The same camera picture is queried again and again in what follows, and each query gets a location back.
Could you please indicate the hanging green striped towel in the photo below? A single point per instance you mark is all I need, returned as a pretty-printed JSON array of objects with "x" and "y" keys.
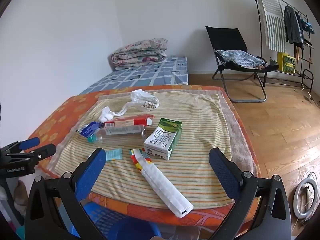
[{"x": 272, "y": 22}]

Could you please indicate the blue plastic basket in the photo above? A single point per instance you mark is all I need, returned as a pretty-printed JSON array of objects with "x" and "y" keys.
[{"x": 112, "y": 220}]

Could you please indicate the white plastic bag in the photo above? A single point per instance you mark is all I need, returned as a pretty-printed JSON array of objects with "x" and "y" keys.
[{"x": 140, "y": 97}]

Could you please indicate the folded floral quilt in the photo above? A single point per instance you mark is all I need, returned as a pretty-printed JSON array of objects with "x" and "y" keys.
[{"x": 140, "y": 52}]

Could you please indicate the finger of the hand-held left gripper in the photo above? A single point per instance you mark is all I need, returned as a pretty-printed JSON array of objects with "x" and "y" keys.
[
  {"x": 45, "y": 151},
  {"x": 28, "y": 143}
]

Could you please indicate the person's left hand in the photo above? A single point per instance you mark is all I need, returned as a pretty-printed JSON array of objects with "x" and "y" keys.
[{"x": 21, "y": 196}]

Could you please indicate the blue foil packet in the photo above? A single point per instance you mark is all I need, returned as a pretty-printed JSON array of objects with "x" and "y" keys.
[{"x": 91, "y": 127}]

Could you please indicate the yellow striped towel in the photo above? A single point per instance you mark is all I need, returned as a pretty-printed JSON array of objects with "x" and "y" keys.
[{"x": 200, "y": 130}]

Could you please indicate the teal wrapper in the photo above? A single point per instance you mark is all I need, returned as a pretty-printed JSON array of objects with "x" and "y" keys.
[{"x": 113, "y": 154}]

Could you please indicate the clear plastic bottle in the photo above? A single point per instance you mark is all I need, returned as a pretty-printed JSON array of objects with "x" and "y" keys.
[{"x": 117, "y": 131}]

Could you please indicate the black folding chair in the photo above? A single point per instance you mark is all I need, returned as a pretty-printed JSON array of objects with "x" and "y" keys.
[{"x": 225, "y": 37}]

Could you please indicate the red cardboard box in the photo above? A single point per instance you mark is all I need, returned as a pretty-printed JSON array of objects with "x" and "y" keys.
[{"x": 125, "y": 122}]

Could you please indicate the black metal clothes rack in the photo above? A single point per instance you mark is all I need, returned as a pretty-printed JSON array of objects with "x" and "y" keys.
[{"x": 261, "y": 45}]

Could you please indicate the blue and white cushion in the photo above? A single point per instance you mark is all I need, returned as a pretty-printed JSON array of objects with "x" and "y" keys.
[{"x": 240, "y": 57}]

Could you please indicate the orange floral table cover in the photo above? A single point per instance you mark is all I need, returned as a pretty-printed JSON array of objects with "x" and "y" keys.
[{"x": 62, "y": 112}]

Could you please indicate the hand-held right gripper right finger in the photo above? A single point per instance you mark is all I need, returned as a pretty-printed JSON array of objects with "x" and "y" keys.
[{"x": 223, "y": 172}]

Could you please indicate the teal hanging garment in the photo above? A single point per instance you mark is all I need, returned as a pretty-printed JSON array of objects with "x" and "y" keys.
[{"x": 307, "y": 26}]

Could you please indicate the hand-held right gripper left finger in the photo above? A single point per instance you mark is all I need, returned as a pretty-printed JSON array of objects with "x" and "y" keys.
[{"x": 91, "y": 172}]

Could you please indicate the white tissue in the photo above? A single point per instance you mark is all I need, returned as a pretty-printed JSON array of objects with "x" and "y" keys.
[{"x": 105, "y": 115}]

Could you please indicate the bed with blue plaid sheet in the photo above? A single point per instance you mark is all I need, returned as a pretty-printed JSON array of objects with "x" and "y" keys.
[{"x": 150, "y": 75}]

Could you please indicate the long white toothpaste box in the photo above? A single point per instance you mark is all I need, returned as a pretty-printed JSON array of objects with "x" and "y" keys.
[{"x": 162, "y": 185}]

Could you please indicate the dark hanging jacket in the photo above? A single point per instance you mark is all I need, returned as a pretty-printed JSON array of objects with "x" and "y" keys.
[{"x": 292, "y": 27}]

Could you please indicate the green and white milk carton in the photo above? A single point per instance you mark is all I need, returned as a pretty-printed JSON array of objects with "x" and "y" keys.
[{"x": 162, "y": 140}]

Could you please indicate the yellow box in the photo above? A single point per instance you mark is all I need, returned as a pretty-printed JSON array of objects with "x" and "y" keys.
[{"x": 286, "y": 62}]

